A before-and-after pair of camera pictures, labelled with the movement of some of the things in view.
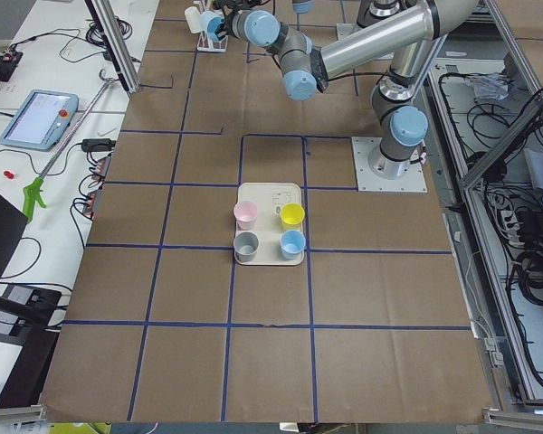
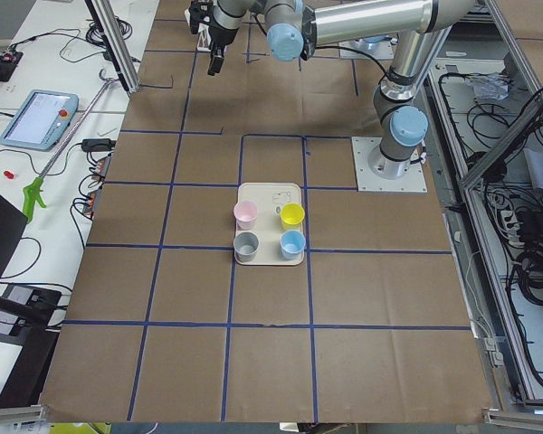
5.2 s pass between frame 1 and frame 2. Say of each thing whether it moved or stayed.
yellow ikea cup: stayed
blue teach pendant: stayed
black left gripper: moved
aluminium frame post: stayed
